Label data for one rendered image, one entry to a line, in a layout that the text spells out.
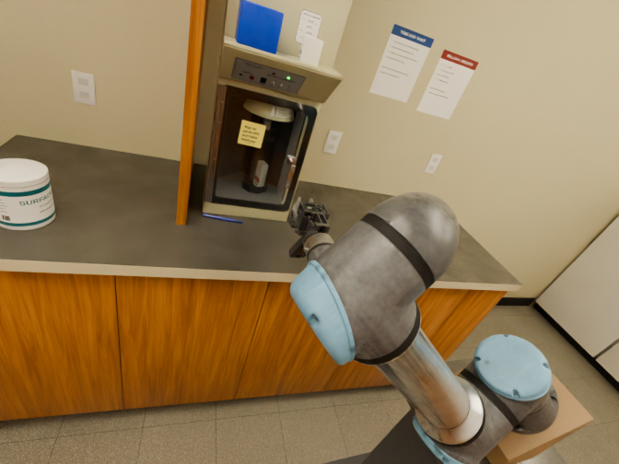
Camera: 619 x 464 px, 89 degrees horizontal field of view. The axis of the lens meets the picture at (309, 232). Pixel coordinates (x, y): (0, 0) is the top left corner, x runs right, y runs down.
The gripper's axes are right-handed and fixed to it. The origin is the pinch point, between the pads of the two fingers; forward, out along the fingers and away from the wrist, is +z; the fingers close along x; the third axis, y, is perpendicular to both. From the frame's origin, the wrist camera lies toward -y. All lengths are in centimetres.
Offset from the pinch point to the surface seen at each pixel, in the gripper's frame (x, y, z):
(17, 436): 84, -115, -6
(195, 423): 19, -115, -9
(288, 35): 9.4, 40.9, 22.9
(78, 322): 59, -48, -4
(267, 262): 5.5, -20.6, -2.7
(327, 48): -2.4, 40.9, 22.8
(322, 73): 0.6, 35.6, 11.5
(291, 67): 9.1, 34.6, 12.1
